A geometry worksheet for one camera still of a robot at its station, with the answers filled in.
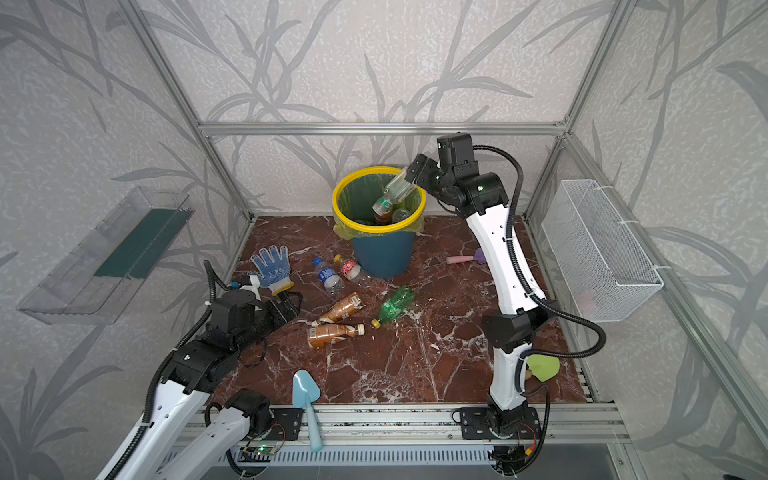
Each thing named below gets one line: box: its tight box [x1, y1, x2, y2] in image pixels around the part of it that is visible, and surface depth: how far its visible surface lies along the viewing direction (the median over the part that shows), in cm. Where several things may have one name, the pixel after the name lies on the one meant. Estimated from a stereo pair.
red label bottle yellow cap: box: [333, 254, 372, 284], surface depth 101 cm
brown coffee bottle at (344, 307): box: [320, 292, 364, 323], surface depth 91 cm
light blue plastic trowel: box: [292, 369, 323, 452], surface depth 80 cm
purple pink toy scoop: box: [446, 247, 487, 264], surface depth 108 cm
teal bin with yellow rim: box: [332, 166, 427, 279], surface depth 91 cm
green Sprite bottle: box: [371, 286, 417, 329], surface depth 93 cm
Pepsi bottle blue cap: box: [313, 257, 346, 295], surface depth 99 cm
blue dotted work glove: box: [250, 245, 295, 296], surface depth 107 cm
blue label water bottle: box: [392, 208, 411, 223], surface depth 94 cm
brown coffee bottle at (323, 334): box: [308, 323, 365, 347], surface depth 86 cm
